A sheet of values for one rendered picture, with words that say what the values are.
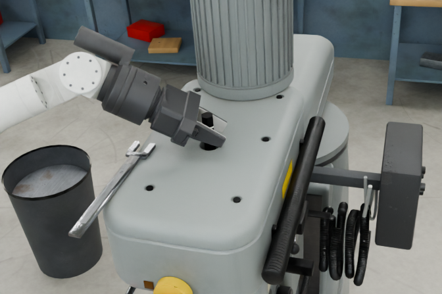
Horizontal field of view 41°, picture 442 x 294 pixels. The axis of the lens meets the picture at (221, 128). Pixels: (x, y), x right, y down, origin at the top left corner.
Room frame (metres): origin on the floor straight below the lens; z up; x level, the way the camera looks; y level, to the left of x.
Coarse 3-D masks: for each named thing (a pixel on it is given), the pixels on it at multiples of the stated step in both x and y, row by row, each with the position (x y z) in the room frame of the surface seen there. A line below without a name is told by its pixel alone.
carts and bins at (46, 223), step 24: (24, 168) 2.76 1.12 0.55; (48, 168) 2.80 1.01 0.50; (72, 168) 2.78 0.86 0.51; (24, 192) 2.60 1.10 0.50; (48, 192) 2.58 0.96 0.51; (72, 192) 2.45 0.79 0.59; (24, 216) 2.43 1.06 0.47; (48, 216) 2.40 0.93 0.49; (72, 216) 2.44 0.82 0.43; (48, 240) 2.41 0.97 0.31; (72, 240) 2.43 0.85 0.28; (96, 240) 2.55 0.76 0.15; (48, 264) 2.43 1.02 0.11; (72, 264) 2.43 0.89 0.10
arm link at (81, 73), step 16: (80, 32) 0.90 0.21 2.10; (96, 32) 0.91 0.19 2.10; (96, 48) 0.89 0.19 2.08; (112, 48) 0.90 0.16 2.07; (128, 48) 0.91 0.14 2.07; (64, 64) 0.84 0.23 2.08; (80, 64) 0.84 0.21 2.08; (96, 64) 0.84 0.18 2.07; (112, 64) 0.89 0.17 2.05; (128, 64) 0.88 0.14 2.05; (64, 80) 0.82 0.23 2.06; (80, 80) 0.83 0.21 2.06; (96, 80) 0.83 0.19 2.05; (112, 80) 0.85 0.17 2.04; (128, 80) 0.85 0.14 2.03; (96, 96) 0.86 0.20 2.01; (112, 96) 0.84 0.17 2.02; (112, 112) 0.85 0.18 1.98
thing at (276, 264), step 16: (320, 128) 1.02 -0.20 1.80; (304, 144) 0.97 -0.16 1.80; (304, 160) 0.91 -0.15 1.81; (304, 176) 0.86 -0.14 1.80; (288, 192) 0.83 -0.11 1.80; (304, 192) 0.83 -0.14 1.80; (288, 208) 0.78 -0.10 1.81; (288, 224) 0.74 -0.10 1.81; (272, 240) 0.71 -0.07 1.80; (288, 240) 0.70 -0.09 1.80; (272, 256) 0.67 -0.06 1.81; (288, 256) 0.68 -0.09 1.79; (272, 272) 0.64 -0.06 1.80
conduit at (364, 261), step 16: (320, 224) 1.04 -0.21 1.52; (352, 224) 1.02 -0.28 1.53; (368, 224) 1.01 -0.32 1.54; (320, 240) 1.01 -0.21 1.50; (336, 240) 0.99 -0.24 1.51; (352, 240) 0.99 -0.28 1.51; (368, 240) 0.98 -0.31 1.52; (320, 256) 1.00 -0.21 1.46; (336, 256) 0.98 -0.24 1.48; (352, 256) 0.97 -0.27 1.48; (336, 272) 0.97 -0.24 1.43; (352, 272) 0.97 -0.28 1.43
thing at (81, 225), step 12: (132, 144) 0.88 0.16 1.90; (132, 156) 0.84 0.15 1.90; (144, 156) 0.84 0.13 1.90; (120, 168) 0.81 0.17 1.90; (132, 168) 0.81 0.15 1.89; (120, 180) 0.77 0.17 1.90; (108, 192) 0.75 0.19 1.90; (96, 204) 0.72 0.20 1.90; (84, 216) 0.69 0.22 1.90; (96, 216) 0.70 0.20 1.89; (72, 228) 0.67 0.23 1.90; (84, 228) 0.67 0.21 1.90
